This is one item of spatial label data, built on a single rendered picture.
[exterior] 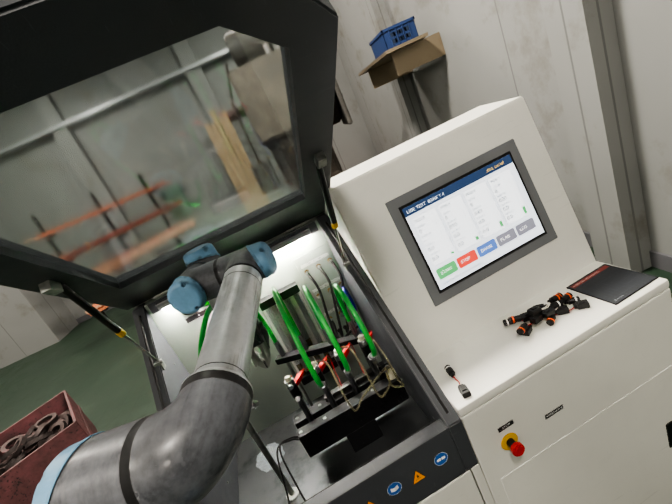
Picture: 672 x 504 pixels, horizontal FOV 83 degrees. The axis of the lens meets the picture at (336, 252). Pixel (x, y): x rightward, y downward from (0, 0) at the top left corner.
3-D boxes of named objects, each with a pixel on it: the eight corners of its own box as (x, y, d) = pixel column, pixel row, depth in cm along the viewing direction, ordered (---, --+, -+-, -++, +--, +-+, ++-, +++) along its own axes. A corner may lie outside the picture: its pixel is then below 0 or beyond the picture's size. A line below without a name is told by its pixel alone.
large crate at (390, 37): (420, 36, 374) (414, 15, 369) (387, 51, 373) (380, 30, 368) (404, 47, 421) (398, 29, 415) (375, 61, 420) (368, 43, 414)
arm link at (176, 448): (208, 458, 36) (258, 224, 78) (112, 490, 38) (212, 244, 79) (266, 510, 42) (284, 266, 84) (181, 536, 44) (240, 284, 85)
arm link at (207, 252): (173, 262, 84) (187, 249, 92) (198, 302, 87) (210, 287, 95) (204, 249, 83) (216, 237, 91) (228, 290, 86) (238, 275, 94)
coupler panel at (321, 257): (331, 336, 137) (294, 262, 127) (329, 332, 140) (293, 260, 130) (363, 318, 138) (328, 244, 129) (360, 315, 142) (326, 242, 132)
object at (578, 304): (528, 345, 103) (523, 329, 102) (501, 329, 113) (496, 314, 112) (593, 305, 107) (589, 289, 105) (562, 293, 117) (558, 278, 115)
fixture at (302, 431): (320, 474, 112) (298, 438, 108) (312, 450, 122) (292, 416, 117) (417, 415, 117) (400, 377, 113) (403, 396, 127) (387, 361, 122)
